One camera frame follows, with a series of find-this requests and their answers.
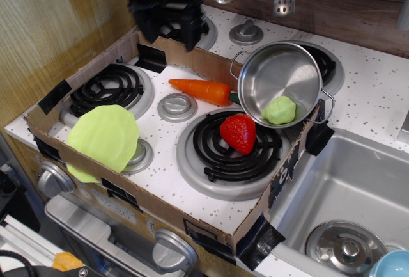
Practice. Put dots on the light green toy broccoli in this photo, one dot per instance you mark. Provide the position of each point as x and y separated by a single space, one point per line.
280 111

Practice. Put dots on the orange cloth piece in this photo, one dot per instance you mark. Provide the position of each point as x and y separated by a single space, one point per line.
66 261

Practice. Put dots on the back right black burner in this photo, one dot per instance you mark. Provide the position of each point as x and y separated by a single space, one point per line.
331 69

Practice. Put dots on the front left black burner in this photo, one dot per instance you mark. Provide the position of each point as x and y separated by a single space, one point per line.
118 84

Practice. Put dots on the centre grey stove knob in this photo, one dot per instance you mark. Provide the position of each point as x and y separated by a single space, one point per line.
177 107

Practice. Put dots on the brown cardboard fence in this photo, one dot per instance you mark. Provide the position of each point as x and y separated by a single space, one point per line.
220 230

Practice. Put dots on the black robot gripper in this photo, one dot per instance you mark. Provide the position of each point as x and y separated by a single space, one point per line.
148 16

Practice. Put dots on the grey stove knob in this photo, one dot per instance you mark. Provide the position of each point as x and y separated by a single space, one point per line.
246 34
177 107
141 160

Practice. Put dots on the front right black burner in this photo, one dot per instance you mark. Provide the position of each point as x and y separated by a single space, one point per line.
212 167

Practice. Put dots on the left grey oven knob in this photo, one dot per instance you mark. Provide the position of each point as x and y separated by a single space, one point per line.
54 181

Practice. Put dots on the grey oven knob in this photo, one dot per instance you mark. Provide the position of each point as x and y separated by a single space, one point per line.
171 253
54 181

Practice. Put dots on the small stainless steel pot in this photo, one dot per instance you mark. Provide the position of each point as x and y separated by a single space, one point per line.
282 69

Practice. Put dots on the back grey stove knob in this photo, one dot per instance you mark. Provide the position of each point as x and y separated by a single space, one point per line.
246 34

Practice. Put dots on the grey oven door handle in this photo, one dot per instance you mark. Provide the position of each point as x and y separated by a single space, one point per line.
101 241

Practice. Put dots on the orange toy carrot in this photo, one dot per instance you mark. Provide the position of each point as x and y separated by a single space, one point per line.
213 92

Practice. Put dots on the front grey stove knob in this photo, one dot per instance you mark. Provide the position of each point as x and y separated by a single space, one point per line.
141 160

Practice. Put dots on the light blue bowl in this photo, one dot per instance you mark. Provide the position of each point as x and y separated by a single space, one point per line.
394 263

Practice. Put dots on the red toy strawberry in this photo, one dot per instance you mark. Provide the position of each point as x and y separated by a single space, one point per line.
239 132

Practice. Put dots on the grey toy sink basin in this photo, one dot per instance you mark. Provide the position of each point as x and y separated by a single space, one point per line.
352 179

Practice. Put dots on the light green toy plate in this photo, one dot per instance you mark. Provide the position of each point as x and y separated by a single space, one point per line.
107 134

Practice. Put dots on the right grey oven knob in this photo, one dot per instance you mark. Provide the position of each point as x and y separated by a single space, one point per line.
171 253

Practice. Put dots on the back left black burner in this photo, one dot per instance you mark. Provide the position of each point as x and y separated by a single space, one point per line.
171 29

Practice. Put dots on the black burner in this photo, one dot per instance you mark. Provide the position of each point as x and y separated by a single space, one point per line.
171 29
118 84
331 69
212 167

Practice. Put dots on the metal sink drain lid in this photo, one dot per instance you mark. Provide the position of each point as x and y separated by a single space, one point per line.
346 247

